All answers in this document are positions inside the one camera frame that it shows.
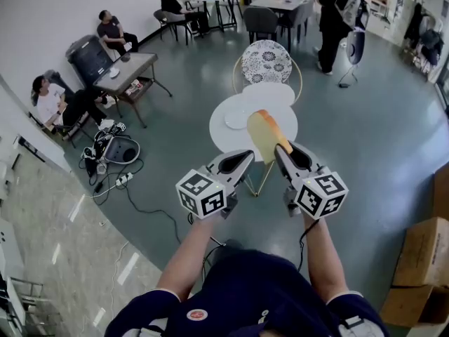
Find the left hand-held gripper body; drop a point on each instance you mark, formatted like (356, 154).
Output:
(200, 195)

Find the person's navy shirt torso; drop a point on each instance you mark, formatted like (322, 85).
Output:
(252, 293)

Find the person's right forearm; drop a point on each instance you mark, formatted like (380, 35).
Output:
(326, 258)

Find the floral backrest chair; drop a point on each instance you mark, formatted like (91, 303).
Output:
(266, 61)

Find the gray dining table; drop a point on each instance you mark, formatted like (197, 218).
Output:
(277, 3)

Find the small white bowl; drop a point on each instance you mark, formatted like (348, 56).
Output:
(114, 73)

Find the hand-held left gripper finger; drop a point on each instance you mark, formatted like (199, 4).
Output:
(228, 157)
(243, 170)

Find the white plate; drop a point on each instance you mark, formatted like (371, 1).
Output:
(235, 119)

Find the person's left forearm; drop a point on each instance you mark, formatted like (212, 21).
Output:
(186, 255)

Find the brown cardboard box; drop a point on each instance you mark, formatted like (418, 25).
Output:
(421, 251)
(403, 307)

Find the gray coffee table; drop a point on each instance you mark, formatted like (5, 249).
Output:
(133, 67)

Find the coat rack with clothes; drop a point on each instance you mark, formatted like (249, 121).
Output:
(428, 40)

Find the gray dining chair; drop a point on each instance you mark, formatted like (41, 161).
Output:
(259, 21)
(298, 16)
(165, 18)

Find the gray shell backpack device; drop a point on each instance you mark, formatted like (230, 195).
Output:
(119, 149)

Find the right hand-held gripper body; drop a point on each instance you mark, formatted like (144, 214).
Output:
(321, 195)

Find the white power strip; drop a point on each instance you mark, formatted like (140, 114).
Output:
(124, 180)

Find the stack of magazines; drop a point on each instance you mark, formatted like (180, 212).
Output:
(135, 87)

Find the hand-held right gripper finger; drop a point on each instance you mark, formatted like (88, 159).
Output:
(306, 158)
(286, 168)

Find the white round table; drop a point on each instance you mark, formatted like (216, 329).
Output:
(224, 139)

